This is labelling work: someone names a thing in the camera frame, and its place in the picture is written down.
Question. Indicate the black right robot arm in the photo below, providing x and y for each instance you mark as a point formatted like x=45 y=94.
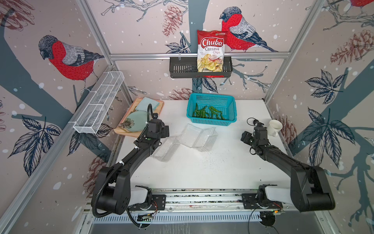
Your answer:
x=309 y=186

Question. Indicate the Chuba cassava chips bag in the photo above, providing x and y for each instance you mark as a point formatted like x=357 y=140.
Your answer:
x=211 y=49

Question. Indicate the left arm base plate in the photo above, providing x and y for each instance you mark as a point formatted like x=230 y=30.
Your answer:
x=156 y=202

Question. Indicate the teal plastic mesh basket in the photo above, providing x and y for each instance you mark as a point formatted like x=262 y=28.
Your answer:
x=224 y=103

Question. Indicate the white wire wall basket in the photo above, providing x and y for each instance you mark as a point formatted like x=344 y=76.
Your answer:
x=94 y=113

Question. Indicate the white ceramic cup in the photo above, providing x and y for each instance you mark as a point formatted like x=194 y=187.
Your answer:
x=274 y=128

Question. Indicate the light green folded cloth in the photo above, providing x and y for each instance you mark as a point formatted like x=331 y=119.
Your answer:
x=145 y=102

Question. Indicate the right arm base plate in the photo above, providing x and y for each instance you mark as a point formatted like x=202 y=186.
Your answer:
x=255 y=201

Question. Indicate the black wall shelf basket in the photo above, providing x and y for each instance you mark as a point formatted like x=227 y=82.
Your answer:
x=187 y=67

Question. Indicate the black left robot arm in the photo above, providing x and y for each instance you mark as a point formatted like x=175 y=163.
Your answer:
x=113 y=193

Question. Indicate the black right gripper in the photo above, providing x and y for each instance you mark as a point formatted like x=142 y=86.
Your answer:
x=245 y=136

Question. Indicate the small green pepper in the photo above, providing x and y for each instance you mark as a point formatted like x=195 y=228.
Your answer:
x=215 y=114

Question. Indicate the wooden tray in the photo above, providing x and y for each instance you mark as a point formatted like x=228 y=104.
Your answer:
x=120 y=131

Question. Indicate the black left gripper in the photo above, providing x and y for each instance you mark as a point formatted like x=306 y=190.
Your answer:
x=164 y=131

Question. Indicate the green ceramic plate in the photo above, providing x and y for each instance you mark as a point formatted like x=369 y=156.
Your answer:
x=134 y=122

